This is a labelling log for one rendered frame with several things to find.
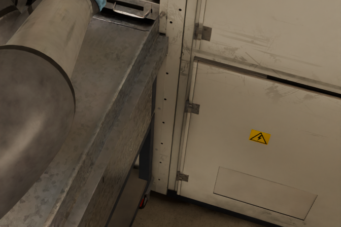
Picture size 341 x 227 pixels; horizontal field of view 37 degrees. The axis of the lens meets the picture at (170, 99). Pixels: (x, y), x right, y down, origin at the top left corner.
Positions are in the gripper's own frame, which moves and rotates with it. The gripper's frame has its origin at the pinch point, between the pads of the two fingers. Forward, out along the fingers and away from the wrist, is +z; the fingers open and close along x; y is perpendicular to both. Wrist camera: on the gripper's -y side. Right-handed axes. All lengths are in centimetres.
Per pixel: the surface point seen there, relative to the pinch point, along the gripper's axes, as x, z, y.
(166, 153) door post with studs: -58, 46, 33
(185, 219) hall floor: -87, 53, 44
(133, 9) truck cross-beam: -4.6, 18.4, 18.7
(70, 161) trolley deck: -33.1, -23.0, 22.2
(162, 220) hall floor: -88, 50, 36
